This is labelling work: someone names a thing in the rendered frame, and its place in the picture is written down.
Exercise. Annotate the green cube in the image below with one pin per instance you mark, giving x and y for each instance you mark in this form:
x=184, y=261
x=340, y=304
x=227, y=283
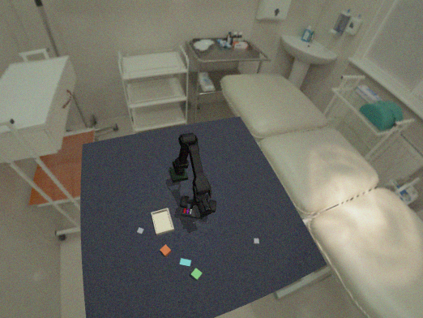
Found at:
x=196, y=274

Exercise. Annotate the orange-brown cube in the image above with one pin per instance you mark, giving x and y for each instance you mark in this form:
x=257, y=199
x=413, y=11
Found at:
x=165, y=250

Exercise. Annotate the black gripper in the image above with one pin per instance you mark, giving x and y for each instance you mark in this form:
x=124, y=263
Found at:
x=185, y=201

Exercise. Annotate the small light blue rectangular block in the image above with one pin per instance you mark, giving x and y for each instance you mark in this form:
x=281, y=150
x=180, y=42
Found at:
x=185, y=262

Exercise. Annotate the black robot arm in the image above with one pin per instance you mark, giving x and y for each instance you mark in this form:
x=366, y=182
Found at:
x=201, y=186

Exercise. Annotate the beige rectangular tray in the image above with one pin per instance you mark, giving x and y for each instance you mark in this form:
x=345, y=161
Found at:
x=162, y=221

